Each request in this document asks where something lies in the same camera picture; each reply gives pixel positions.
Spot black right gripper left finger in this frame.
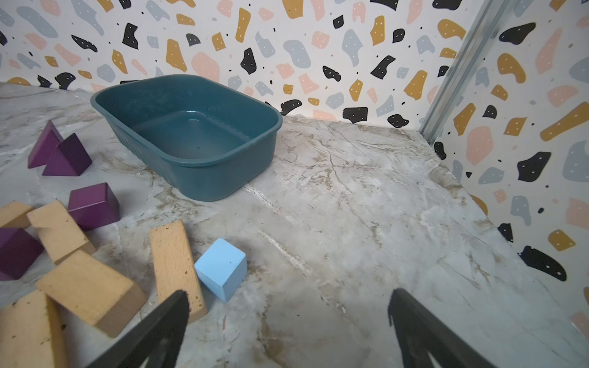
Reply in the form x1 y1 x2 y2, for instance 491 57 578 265
89 290 190 367

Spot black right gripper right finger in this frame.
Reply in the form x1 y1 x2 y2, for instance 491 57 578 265
387 288 493 367

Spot purple cube block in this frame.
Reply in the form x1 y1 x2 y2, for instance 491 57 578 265
67 182 121 231
0 228 44 282

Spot dark purple triangular block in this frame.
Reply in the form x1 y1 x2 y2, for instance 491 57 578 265
42 133 92 176

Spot purple triangular prism block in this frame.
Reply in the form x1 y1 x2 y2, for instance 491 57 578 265
28 120 64 169

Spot teal plastic storage bin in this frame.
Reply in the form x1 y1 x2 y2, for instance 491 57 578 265
90 75 283 202

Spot natural wood long block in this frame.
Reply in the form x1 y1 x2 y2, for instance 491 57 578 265
150 219 208 324

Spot natural wood thick block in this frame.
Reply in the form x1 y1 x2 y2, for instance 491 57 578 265
35 251 147 338

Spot light blue cube block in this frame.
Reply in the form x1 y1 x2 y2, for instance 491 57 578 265
194 239 248 303

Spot natural wood plank block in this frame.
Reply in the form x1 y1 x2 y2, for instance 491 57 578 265
1 291 67 367

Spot natural wood flat block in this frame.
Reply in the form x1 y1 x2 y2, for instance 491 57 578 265
26 200 96 265

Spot aluminium corner post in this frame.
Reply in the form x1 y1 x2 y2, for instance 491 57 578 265
419 0 515 145

